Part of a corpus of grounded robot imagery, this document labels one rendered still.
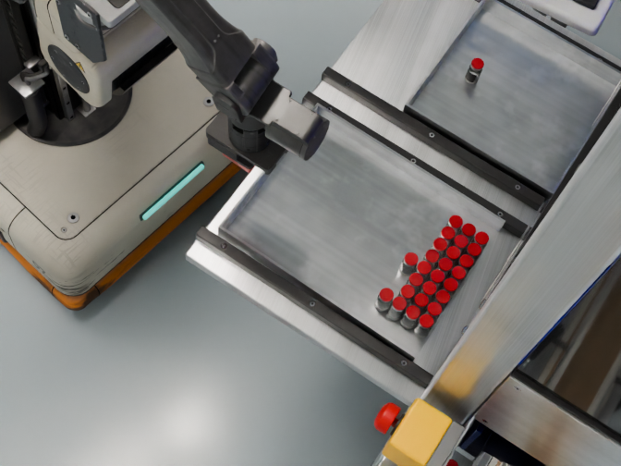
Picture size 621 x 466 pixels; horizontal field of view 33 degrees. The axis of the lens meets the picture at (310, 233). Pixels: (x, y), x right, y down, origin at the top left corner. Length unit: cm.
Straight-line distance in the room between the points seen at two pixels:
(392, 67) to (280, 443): 98
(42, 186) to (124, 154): 19
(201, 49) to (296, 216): 49
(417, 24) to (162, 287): 100
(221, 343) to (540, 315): 147
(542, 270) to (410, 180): 69
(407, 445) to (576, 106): 69
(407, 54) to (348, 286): 42
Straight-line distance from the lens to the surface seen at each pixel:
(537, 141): 170
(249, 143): 133
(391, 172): 162
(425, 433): 133
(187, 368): 240
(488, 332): 112
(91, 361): 242
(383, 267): 155
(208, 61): 115
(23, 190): 229
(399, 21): 177
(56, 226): 224
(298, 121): 124
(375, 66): 172
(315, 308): 150
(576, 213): 85
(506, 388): 122
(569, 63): 180
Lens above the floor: 231
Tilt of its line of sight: 66 degrees down
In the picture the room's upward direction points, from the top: 12 degrees clockwise
